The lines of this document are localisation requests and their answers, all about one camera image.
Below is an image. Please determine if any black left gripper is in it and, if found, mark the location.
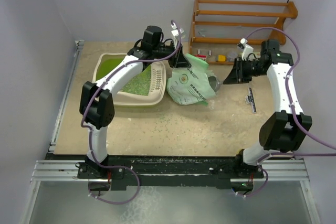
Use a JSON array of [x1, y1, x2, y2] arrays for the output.
[[153, 40, 192, 69]]

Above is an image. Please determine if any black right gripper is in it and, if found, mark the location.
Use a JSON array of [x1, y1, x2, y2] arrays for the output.
[[223, 57, 265, 84]]

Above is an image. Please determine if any silver metal scoop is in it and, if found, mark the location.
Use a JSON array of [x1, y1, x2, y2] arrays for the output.
[[208, 76, 223, 92]]

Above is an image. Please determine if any green cat litter bag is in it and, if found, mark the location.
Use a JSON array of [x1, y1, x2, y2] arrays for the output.
[[166, 54, 216, 105]]

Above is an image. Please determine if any black white bag sealing strip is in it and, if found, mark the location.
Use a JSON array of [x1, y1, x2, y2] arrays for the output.
[[245, 87, 257, 113]]

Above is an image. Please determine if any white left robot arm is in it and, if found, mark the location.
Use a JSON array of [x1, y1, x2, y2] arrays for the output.
[[79, 22, 191, 178]]

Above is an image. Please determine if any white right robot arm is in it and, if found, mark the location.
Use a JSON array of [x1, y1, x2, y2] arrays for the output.
[[223, 38, 312, 177]]

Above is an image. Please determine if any red white small box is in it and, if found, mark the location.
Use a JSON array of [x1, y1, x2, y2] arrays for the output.
[[195, 55, 207, 61]]

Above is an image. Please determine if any beige green litter box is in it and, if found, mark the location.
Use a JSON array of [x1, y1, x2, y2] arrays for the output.
[[92, 53, 166, 106]]

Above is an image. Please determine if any green litter pellets pile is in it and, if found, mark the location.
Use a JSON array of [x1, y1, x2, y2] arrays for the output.
[[121, 66, 151, 96]]

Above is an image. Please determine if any yellow small block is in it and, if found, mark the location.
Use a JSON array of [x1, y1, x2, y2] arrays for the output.
[[216, 55, 226, 62]]

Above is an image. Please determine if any grey round container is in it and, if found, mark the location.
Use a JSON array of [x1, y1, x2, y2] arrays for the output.
[[226, 50, 238, 62]]

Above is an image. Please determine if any wooden shelf rack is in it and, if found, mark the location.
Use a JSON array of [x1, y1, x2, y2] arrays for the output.
[[188, 0, 299, 53]]

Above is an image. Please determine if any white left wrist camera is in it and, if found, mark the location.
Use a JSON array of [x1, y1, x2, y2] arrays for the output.
[[171, 23, 186, 47]]

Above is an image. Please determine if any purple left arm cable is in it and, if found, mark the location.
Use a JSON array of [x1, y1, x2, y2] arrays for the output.
[[80, 19, 183, 205]]

